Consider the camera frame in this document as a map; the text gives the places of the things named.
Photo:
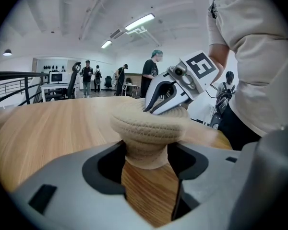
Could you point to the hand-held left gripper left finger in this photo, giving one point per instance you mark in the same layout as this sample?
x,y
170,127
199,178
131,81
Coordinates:
x,y
86,207

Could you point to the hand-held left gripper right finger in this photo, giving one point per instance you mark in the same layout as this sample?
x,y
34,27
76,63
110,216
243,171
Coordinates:
x,y
206,188

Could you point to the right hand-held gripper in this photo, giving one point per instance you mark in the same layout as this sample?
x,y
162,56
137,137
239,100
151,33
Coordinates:
x,y
201,68

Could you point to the beige woven rope basket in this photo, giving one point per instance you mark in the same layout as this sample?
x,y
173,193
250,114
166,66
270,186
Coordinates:
x,y
146,133

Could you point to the white desk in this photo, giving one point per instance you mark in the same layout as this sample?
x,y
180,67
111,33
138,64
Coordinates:
x,y
132,85
55,86

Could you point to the black office chair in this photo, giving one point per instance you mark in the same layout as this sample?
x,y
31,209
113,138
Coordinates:
x,y
73,85
108,81

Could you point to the person's black trousers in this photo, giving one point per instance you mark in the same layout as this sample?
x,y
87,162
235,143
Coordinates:
x,y
235,126

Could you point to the long ceiling light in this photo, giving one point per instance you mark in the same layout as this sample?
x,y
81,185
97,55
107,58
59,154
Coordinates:
x,y
106,44
139,21

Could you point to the ceiling air vent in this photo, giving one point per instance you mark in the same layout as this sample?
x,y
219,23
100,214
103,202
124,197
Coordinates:
x,y
116,33

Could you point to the wooden table with white legs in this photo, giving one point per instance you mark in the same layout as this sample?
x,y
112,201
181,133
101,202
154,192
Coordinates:
x,y
50,123

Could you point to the person's white t-shirt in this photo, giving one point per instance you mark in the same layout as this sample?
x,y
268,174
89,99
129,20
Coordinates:
x,y
254,56

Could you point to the white computer monitor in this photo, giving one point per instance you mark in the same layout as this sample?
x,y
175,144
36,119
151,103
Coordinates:
x,y
57,78

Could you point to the black metal railing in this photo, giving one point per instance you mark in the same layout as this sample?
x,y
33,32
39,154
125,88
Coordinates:
x,y
14,74

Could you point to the black pendant lamp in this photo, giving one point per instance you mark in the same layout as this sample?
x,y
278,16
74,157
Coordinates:
x,y
7,53

